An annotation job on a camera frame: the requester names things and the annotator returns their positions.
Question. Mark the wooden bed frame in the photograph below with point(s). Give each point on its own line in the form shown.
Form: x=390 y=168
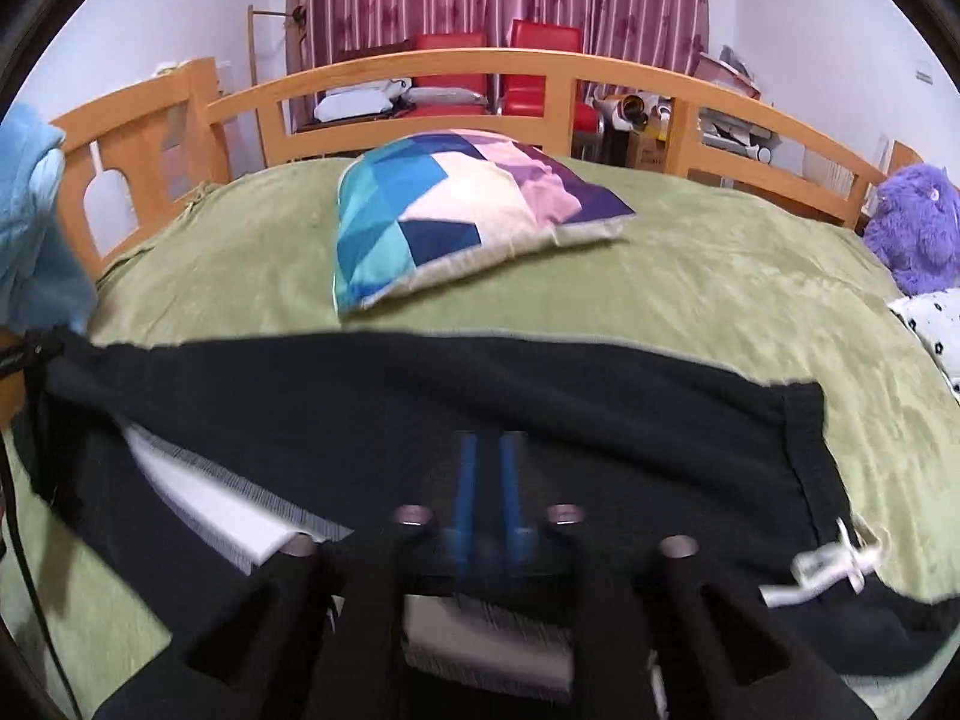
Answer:
x=540 y=90

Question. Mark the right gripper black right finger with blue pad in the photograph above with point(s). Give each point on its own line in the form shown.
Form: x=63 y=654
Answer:
x=628 y=562

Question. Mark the white black-flower pillow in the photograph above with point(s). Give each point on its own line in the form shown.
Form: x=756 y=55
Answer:
x=934 y=318

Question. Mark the green plush bed blanket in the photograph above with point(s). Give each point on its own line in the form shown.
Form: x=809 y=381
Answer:
x=65 y=607

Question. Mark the black pants white side stripe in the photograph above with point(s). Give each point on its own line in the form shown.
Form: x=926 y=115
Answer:
x=180 y=465

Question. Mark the colourful geometric pillow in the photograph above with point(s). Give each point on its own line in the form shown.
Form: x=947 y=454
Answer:
x=440 y=206

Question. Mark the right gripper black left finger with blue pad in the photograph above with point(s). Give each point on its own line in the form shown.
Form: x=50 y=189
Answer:
x=316 y=631

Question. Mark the light blue plush blanket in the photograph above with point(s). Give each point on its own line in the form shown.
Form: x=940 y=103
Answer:
x=43 y=282

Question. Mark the purple plush toy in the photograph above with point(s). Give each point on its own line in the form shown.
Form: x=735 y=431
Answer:
x=914 y=229

